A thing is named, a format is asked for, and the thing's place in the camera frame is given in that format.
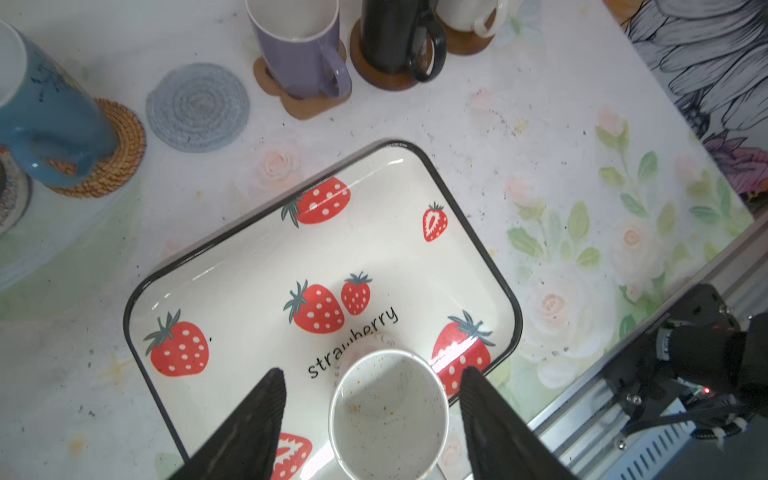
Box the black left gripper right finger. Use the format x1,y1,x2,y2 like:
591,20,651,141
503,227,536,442
459,367,575,480

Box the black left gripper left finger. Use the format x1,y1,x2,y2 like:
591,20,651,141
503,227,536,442
171,368,287,480

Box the white speckled mug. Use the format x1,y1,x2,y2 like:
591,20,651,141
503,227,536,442
328,348,449,479

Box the rattan wicker round coaster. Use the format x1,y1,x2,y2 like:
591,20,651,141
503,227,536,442
49,98,146,198

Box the grey-blue woven round coaster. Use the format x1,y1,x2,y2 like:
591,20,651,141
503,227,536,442
146,63,250,153

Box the cork paw print coaster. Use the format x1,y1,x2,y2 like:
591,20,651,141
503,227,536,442
253,40,352,120

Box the multicolour woven round coaster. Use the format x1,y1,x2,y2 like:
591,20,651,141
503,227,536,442
1,148,31,234

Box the blue floral mug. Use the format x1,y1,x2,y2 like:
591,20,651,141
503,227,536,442
1,21,119,188

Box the scratched brown wooden round coaster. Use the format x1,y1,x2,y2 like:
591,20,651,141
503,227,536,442
349,19,418,92

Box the plain brown wooden round coaster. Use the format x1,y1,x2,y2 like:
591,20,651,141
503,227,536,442
437,15,496,56

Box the white lilac handled mug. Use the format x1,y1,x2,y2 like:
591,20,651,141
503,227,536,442
244,0,352,99

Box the white mug red inside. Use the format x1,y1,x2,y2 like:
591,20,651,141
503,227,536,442
436,0,509,38

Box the white strawberry serving tray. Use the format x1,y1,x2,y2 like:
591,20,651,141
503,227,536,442
123,140,523,479

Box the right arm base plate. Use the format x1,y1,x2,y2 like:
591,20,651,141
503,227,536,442
608,284,767,442

